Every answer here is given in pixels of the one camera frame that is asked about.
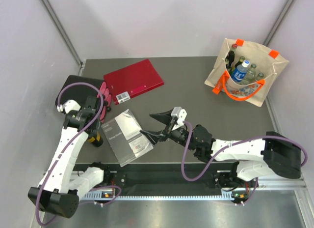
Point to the dark bottle red cap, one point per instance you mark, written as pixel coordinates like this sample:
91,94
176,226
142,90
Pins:
231,55

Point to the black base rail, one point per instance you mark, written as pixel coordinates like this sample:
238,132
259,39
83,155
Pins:
166,179

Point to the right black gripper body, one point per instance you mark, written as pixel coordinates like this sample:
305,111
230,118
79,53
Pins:
179,135

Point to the setup guide booklet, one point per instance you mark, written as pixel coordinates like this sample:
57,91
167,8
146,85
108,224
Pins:
125,139

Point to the plastic Pocari Sweat bottle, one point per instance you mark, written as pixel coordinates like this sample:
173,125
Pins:
240,71

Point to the beige canvas tote bag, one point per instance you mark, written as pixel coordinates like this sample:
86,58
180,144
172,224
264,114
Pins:
269,62

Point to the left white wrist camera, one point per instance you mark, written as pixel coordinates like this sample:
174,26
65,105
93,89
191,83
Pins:
70,105

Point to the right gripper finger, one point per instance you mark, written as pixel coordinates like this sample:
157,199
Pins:
155,136
164,117

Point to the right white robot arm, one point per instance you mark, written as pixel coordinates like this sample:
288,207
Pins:
255,157

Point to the slotted cable duct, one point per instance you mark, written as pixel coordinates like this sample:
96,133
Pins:
107,195

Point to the green bottle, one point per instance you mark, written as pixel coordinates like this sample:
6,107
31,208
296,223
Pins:
227,64
240,61

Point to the yellow black tool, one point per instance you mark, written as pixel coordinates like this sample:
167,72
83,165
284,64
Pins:
95,139

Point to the clear glass bottle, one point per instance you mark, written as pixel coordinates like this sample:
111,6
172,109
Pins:
250,75
259,77

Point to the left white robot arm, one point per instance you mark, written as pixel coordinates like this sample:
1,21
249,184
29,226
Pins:
57,193

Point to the red clip file folder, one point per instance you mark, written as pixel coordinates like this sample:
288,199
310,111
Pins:
132,81

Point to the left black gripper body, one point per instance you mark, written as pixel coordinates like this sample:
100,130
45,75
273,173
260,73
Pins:
97,127

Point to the black box case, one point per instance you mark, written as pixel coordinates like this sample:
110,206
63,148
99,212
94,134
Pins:
79,93

